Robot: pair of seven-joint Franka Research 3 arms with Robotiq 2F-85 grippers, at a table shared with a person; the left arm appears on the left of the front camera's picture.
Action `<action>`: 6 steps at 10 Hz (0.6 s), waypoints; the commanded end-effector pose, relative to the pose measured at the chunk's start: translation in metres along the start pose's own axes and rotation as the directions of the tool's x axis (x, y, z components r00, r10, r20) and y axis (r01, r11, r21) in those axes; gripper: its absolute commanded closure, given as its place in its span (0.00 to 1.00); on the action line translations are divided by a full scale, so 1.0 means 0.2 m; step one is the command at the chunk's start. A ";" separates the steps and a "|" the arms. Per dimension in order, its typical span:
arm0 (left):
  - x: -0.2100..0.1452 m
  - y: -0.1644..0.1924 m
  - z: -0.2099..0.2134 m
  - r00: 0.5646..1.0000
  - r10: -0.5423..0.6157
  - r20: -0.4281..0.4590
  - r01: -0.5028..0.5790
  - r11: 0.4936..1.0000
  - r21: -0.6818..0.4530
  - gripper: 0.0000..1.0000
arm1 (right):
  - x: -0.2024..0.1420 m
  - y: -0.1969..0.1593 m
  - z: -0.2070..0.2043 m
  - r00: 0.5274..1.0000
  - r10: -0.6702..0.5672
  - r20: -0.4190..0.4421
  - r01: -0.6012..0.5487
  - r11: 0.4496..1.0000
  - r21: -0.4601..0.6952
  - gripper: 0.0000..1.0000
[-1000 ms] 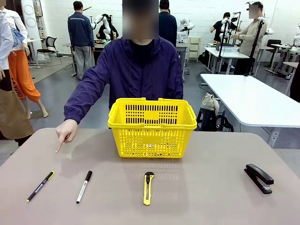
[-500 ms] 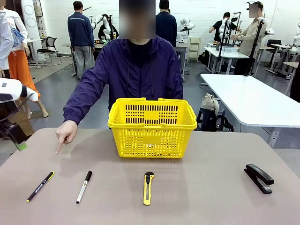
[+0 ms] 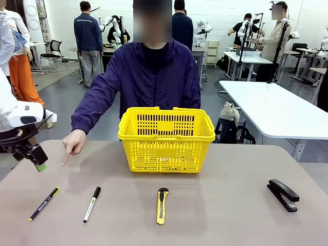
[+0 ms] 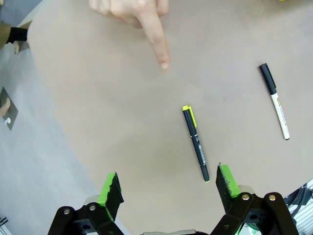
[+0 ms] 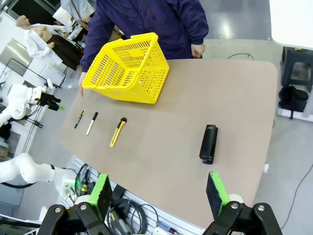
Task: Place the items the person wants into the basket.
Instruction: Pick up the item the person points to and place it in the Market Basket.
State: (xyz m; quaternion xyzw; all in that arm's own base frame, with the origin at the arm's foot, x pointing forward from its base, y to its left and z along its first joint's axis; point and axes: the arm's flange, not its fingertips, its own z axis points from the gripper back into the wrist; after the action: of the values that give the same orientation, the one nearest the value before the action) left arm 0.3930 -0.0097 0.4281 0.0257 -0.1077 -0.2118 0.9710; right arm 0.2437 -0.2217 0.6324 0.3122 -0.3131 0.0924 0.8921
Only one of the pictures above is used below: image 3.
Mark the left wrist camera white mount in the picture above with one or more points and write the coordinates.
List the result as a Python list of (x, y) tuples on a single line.
[(50, 116)]

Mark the yellow black utility knife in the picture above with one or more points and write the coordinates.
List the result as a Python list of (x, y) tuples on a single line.
[(161, 205)]

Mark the black backpack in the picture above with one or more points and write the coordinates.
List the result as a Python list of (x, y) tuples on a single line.
[(246, 135)]

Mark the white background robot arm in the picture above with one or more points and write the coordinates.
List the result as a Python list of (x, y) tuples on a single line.
[(202, 30)]

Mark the black bag on floor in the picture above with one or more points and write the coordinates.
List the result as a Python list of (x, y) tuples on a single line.
[(222, 64)]

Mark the person in beige shirt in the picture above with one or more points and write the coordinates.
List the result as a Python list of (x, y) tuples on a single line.
[(273, 43)]

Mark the grey workbench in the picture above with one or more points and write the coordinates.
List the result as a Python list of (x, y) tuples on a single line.
[(107, 50)]

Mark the man in blue jacket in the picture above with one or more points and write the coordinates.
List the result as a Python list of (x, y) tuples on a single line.
[(88, 33)]

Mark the white black background robot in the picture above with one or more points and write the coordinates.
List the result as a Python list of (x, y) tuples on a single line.
[(115, 28)]

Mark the yellow plastic shopping basket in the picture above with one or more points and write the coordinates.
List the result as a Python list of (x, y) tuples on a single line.
[(166, 153)]

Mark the black tripod stand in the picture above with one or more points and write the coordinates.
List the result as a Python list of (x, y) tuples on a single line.
[(243, 51), (279, 51)]

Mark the person's right hand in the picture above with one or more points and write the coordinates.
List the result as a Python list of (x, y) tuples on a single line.
[(75, 143)]

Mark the large white table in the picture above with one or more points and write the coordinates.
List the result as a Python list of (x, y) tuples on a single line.
[(271, 110)]

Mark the mannequin in light blue shirt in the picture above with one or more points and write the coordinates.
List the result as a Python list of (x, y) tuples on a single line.
[(5, 43)]

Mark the beige cloth bag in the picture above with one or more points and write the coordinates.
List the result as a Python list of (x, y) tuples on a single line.
[(229, 112)]

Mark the dark stool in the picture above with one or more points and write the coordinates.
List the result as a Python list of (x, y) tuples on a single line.
[(224, 132)]

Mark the white desk grey legs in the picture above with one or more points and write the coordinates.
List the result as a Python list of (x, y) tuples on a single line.
[(247, 60)]

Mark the black mesh office chair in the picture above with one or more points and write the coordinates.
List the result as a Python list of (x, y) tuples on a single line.
[(55, 50)]

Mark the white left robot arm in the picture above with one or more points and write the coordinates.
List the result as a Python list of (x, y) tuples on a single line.
[(15, 115)]

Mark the person in dark navy top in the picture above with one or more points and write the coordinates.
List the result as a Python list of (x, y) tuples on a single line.
[(183, 28)]

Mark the person in purple jacket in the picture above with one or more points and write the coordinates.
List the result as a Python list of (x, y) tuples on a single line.
[(153, 77)]

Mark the black swivel chair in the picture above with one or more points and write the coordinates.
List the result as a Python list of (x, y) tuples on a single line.
[(299, 50)]

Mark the person's right forearm purple sleeve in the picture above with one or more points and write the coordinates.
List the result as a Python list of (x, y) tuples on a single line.
[(88, 110)]

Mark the white tower air conditioner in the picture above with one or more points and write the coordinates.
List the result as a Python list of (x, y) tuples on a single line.
[(32, 20)]

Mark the mannequin with orange pants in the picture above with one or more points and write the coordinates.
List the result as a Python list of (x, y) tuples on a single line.
[(23, 74)]

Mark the white marker black cap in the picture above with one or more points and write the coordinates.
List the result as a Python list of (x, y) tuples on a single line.
[(92, 204)]

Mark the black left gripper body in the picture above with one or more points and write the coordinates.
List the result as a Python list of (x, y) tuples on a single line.
[(24, 143)]

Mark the person in black t-shirt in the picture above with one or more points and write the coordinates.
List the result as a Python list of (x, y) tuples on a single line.
[(239, 27)]

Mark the black stapler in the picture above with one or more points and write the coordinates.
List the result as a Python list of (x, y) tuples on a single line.
[(283, 196)]

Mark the white drawer cabinet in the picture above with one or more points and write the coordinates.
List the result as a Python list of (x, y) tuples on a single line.
[(213, 51)]

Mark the black pen yellow ends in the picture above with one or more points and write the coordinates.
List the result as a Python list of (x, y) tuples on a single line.
[(44, 203)]

